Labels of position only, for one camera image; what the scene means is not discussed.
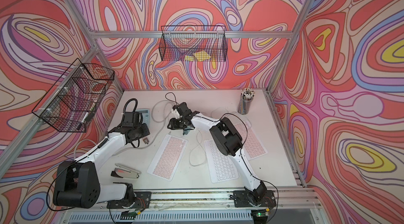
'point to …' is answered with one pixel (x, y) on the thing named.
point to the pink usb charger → (145, 140)
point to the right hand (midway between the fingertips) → (171, 130)
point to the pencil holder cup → (246, 95)
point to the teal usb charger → (185, 132)
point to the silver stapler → (122, 171)
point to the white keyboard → (221, 167)
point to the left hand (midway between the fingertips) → (148, 130)
